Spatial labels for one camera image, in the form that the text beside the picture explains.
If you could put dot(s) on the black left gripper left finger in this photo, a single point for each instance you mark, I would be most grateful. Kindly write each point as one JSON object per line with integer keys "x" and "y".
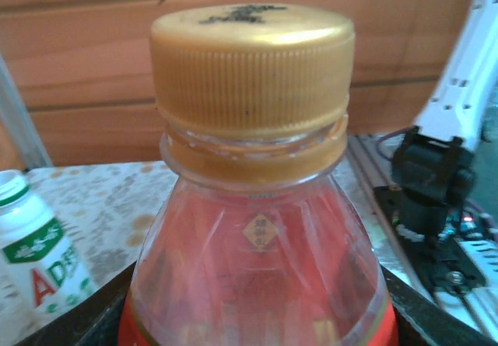
{"x": 85, "y": 322}

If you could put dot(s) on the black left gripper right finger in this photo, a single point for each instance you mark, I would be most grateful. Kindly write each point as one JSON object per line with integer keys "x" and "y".
{"x": 424, "y": 322}

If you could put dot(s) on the white AD milk bottle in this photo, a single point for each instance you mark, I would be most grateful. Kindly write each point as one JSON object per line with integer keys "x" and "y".
{"x": 35, "y": 245}

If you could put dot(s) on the clear bottle with red label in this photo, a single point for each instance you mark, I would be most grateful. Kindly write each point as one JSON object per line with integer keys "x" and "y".
{"x": 257, "y": 284}

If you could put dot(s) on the gold ribbed bottle cap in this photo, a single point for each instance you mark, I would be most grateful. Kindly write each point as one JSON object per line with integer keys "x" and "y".
{"x": 253, "y": 70}

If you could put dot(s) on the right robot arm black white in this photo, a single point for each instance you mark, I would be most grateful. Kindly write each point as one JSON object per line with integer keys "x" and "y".
{"x": 463, "y": 70}

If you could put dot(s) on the floral patterned tablecloth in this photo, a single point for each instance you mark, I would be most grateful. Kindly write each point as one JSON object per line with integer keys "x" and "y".
{"x": 109, "y": 206}

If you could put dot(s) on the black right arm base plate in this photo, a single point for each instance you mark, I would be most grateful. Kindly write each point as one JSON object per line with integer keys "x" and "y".
{"x": 459, "y": 272}

